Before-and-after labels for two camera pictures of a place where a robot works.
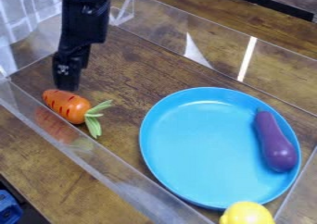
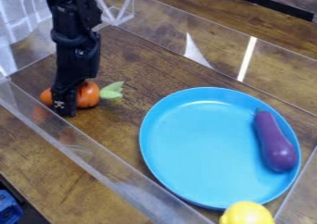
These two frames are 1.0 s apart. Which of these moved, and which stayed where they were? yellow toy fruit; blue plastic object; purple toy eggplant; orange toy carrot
Moved: orange toy carrot
Stayed: blue plastic object; purple toy eggplant; yellow toy fruit
